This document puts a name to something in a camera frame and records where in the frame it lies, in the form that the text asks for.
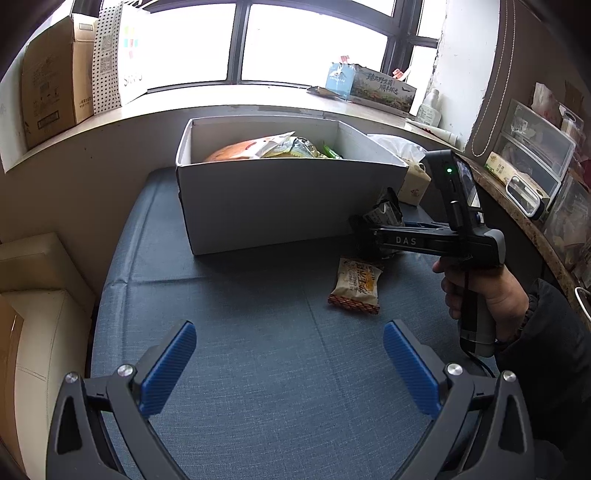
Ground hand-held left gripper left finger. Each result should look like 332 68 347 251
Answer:
45 320 198 480

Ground white tube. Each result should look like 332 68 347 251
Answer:
406 121 460 146

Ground brown cardboard sheet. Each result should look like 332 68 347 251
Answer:
0 295 25 467

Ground dark green snack packet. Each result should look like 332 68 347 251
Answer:
362 187 404 259

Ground person's right hand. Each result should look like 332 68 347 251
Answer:
433 258 529 344

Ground brown cardboard box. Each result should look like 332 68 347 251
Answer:
21 14 100 151

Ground orange snack packet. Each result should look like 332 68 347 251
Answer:
203 141 259 162

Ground brown side counter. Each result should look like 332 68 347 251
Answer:
462 152 591 301

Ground beige snack packet red print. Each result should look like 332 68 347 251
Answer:
328 257 385 315

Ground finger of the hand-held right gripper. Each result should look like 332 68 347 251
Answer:
348 215 384 257

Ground white bottle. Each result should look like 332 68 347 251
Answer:
416 90 441 126

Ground white framed magnifier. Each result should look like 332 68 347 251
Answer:
505 174 552 221

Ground clear plastic container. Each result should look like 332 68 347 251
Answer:
542 175 591 273

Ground white dotted shopping bag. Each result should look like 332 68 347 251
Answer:
92 0 153 115

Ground white cardboard box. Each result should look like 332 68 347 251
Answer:
175 117 411 256

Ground pink plastic bag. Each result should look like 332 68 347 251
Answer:
531 83 561 116

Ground snack packets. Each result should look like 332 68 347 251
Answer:
252 131 324 159

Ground black window frame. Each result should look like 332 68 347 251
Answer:
226 0 444 88

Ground person's right forearm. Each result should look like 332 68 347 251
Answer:
496 277 591 457

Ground small kraft paper box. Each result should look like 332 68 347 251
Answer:
367 134 435 206

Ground light blue box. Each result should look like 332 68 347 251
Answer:
325 61 365 100

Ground clear plastic drawer unit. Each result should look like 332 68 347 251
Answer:
493 98 578 204

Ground blue table cloth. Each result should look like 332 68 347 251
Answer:
90 166 509 480

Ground printed landscape gift box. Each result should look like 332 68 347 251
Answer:
349 68 419 114

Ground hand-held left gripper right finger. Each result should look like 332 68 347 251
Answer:
383 320 536 480

